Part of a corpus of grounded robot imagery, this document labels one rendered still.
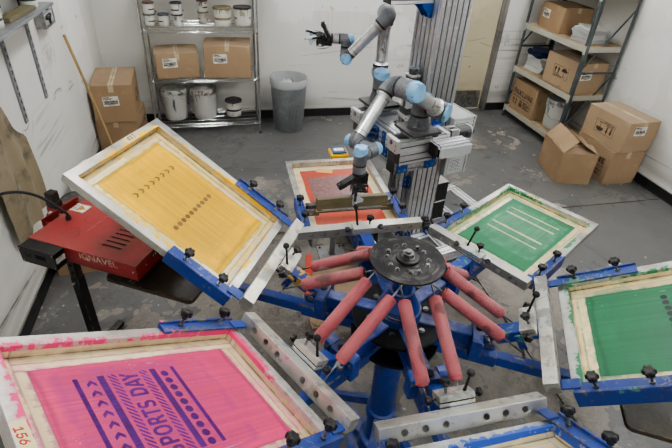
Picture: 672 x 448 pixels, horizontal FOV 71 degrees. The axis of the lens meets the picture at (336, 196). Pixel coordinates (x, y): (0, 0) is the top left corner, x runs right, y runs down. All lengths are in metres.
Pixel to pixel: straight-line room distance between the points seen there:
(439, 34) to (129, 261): 2.21
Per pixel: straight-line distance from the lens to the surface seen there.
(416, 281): 1.78
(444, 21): 3.16
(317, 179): 3.02
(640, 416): 2.20
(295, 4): 5.99
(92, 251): 2.35
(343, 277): 1.90
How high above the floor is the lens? 2.48
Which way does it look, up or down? 32 degrees down
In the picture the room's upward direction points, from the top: 4 degrees clockwise
